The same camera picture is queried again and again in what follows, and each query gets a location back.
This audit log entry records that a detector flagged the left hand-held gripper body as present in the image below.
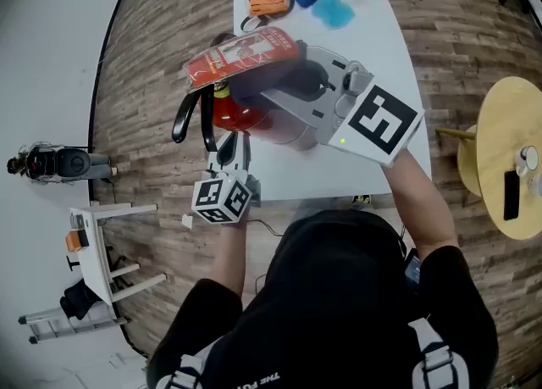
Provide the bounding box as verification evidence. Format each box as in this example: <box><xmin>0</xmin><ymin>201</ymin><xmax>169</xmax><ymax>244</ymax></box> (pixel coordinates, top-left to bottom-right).
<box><xmin>191</xmin><ymin>170</ymin><xmax>262</xmax><ymax>225</ymax></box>

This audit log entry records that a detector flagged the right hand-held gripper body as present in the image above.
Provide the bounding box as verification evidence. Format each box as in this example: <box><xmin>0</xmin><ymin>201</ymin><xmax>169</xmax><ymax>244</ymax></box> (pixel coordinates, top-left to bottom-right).
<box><xmin>315</xmin><ymin>63</ymin><xmax>426</xmax><ymax>168</ymax></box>

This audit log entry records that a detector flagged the red fire extinguisher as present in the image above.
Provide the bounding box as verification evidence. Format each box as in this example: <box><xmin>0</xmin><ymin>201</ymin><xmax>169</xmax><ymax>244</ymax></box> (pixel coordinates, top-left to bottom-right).
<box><xmin>171</xmin><ymin>25</ymin><xmax>321</xmax><ymax>153</ymax></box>

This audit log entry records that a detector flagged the dark grey cloth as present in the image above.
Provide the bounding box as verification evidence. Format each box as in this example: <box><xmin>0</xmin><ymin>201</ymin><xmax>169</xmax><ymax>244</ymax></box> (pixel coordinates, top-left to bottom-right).
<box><xmin>228</xmin><ymin>60</ymin><xmax>306</xmax><ymax>108</ymax></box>

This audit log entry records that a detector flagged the person's left forearm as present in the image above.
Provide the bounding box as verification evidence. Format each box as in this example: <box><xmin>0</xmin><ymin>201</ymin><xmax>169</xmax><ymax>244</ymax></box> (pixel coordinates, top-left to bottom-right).
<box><xmin>209</xmin><ymin>221</ymin><xmax>251</xmax><ymax>295</ymax></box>

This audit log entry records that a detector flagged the person's right forearm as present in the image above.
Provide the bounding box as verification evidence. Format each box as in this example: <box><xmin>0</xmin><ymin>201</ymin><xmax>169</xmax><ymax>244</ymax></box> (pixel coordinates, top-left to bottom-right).
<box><xmin>380</xmin><ymin>149</ymin><xmax>461</xmax><ymax>259</ymax></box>

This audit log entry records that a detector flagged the light blue cloth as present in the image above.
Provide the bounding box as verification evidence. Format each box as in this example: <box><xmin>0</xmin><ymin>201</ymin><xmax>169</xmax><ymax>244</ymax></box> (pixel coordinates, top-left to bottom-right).
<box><xmin>311</xmin><ymin>0</ymin><xmax>356</xmax><ymax>31</ymax></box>

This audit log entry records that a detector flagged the round yellow table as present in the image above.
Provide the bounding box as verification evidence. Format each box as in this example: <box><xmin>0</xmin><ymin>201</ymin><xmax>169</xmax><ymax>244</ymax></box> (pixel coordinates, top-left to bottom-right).
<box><xmin>435</xmin><ymin>76</ymin><xmax>542</xmax><ymax>241</ymax></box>

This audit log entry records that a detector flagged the white side table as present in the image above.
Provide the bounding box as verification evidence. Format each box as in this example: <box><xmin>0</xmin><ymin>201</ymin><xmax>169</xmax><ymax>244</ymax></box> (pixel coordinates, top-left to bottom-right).
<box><xmin>69</xmin><ymin>203</ymin><xmax>169</xmax><ymax>308</ymax></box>

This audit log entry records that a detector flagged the black device with screen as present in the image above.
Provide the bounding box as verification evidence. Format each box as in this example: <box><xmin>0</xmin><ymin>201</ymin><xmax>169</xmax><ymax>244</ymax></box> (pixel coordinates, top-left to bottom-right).
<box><xmin>404</xmin><ymin>247</ymin><xmax>423</xmax><ymax>295</ymax></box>

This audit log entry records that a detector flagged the person in black t-shirt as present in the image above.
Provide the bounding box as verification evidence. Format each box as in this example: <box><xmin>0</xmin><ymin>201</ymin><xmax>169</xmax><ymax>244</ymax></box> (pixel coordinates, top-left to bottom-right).
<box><xmin>146</xmin><ymin>208</ymin><xmax>501</xmax><ymax>389</ymax></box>

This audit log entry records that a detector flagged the orange box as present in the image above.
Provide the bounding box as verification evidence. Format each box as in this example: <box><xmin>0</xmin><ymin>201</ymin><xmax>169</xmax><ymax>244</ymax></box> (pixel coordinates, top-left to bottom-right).
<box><xmin>65</xmin><ymin>229</ymin><xmax>90</xmax><ymax>253</ymax></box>

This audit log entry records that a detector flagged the black smartphone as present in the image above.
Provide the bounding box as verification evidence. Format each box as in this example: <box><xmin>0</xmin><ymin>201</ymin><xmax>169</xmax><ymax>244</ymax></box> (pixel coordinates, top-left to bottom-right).
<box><xmin>502</xmin><ymin>169</ymin><xmax>521</xmax><ymax>222</ymax></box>

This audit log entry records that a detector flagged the white mug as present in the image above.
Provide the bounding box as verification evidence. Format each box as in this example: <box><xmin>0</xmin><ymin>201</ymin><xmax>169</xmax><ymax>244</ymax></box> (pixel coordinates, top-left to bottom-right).
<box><xmin>513</xmin><ymin>145</ymin><xmax>539</xmax><ymax>177</ymax></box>

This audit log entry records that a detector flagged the black bag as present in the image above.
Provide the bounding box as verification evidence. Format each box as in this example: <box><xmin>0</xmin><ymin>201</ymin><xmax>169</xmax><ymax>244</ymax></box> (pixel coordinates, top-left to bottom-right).
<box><xmin>59</xmin><ymin>281</ymin><xmax>102</xmax><ymax>320</ymax></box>

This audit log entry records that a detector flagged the black metal railing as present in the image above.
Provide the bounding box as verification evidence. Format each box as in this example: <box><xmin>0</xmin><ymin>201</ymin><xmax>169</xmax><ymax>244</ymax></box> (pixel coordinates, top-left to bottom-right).
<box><xmin>520</xmin><ymin>0</ymin><xmax>542</xmax><ymax>32</ymax></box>

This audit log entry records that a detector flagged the aluminium ladder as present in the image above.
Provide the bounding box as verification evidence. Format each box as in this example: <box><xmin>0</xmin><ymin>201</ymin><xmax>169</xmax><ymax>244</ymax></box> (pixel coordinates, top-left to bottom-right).
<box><xmin>17</xmin><ymin>302</ymin><xmax>128</xmax><ymax>345</ymax></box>

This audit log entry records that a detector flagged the orange pouch with black strap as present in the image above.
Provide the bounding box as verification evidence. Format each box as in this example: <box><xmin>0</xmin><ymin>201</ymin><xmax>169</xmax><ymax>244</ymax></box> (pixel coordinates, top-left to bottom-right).
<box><xmin>240</xmin><ymin>0</ymin><xmax>296</xmax><ymax>33</ymax></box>

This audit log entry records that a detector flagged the grey harness strap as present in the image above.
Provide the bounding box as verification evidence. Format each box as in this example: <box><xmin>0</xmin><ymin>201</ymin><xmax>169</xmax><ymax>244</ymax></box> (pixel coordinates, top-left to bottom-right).
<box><xmin>408</xmin><ymin>317</ymin><xmax>471</xmax><ymax>389</ymax></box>
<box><xmin>156</xmin><ymin>353</ymin><xmax>213</xmax><ymax>389</ymax></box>

